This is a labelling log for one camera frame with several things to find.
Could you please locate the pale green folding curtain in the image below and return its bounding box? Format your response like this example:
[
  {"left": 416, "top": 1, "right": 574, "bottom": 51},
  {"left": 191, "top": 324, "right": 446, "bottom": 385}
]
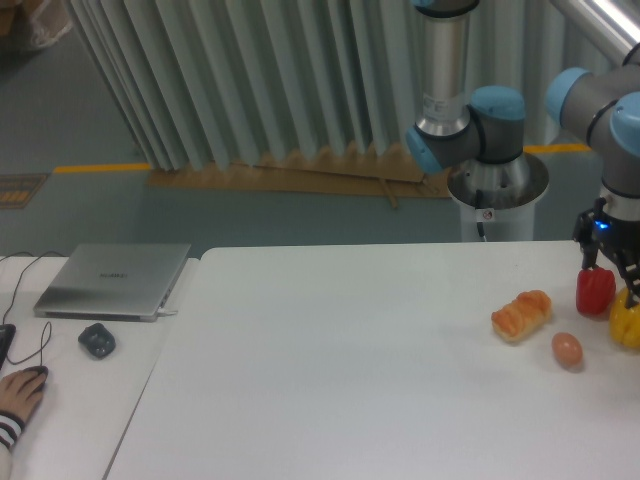
[{"left": 64, "top": 0, "right": 640, "bottom": 166}]

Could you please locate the black computer mouse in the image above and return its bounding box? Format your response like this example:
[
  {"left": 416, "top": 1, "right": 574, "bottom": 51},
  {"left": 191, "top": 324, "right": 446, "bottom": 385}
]
[{"left": 22, "top": 365, "right": 50, "bottom": 396}]

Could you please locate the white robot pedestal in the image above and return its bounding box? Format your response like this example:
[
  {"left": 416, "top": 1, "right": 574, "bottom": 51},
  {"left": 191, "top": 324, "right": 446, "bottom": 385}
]
[{"left": 447, "top": 153, "right": 549, "bottom": 242}]

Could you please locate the black earbud case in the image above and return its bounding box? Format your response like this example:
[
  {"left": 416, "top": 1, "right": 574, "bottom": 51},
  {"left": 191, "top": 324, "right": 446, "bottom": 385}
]
[{"left": 78, "top": 323, "right": 116, "bottom": 359}]

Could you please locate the black keyboard edge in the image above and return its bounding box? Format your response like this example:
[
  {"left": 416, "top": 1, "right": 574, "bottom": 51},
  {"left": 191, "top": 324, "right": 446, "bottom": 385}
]
[{"left": 0, "top": 324, "right": 16, "bottom": 368}]

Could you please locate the brown egg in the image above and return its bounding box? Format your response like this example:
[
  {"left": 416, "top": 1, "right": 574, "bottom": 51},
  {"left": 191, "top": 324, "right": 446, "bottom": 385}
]
[{"left": 551, "top": 332, "right": 584, "bottom": 371}]

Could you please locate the orange braided bread loaf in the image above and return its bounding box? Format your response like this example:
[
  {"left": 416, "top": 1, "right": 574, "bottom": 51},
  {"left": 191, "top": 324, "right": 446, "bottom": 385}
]
[{"left": 491, "top": 290, "right": 552, "bottom": 343}]

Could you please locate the black mouse cable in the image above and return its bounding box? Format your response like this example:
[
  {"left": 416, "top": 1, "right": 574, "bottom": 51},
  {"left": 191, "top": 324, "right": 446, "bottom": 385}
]
[{"left": 7, "top": 320, "right": 53, "bottom": 368}]

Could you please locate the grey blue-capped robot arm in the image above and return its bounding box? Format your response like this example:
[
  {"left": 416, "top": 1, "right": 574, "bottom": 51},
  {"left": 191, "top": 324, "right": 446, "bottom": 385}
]
[{"left": 406, "top": 1, "right": 639, "bottom": 307}]

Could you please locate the red bell pepper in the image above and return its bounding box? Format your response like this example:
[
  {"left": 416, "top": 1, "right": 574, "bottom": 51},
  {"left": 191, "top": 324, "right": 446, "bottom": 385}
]
[{"left": 576, "top": 267, "right": 616, "bottom": 315}]

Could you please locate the black laptop cable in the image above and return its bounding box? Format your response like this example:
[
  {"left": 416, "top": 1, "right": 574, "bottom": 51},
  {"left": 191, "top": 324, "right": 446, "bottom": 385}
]
[{"left": 0, "top": 250, "right": 67, "bottom": 326}]

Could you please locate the brown cardboard sheet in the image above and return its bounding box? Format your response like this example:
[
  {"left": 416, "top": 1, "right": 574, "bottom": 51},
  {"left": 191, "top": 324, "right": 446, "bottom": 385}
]
[{"left": 146, "top": 143, "right": 449, "bottom": 208}]

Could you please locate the person's hand on mouse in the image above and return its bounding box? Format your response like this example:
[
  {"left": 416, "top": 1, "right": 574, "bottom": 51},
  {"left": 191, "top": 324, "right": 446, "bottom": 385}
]
[{"left": 1, "top": 370, "right": 47, "bottom": 424}]

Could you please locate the silver closed laptop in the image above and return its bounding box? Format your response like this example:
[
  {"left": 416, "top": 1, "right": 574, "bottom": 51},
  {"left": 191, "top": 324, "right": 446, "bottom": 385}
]
[{"left": 34, "top": 243, "right": 190, "bottom": 321}]

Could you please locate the striped sleeve forearm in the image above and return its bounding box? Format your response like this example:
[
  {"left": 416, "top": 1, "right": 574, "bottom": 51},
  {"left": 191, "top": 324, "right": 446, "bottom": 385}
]
[{"left": 0, "top": 411, "right": 25, "bottom": 480}]

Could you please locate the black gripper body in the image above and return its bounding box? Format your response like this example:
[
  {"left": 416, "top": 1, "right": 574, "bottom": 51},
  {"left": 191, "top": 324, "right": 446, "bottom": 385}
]
[{"left": 573, "top": 197, "right": 639, "bottom": 263}]

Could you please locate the yellow bell pepper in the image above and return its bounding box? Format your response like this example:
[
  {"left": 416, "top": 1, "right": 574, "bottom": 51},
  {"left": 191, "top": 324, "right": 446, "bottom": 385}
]
[{"left": 609, "top": 288, "right": 640, "bottom": 349}]

